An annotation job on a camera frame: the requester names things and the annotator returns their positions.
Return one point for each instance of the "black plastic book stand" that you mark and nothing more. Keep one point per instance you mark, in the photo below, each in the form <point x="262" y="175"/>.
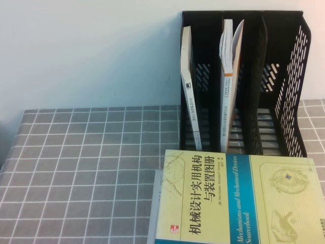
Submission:
<point x="254" y="63"/>

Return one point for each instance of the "white paperback book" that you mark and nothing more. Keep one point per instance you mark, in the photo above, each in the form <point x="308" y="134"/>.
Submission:
<point x="155" y="203"/>

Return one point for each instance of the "thin white book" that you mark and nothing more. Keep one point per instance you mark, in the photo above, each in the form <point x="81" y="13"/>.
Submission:
<point x="189" y="101"/>

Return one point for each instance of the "white orange-spined book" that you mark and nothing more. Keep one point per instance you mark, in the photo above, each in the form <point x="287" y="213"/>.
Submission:
<point x="227" y="101"/>

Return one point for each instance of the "grey checkered tablecloth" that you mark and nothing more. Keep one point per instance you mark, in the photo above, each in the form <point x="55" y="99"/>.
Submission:
<point x="76" y="165"/>

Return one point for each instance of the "yellow mechanical devices book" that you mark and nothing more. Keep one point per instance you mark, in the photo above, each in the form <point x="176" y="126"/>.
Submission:
<point x="203" y="198"/>

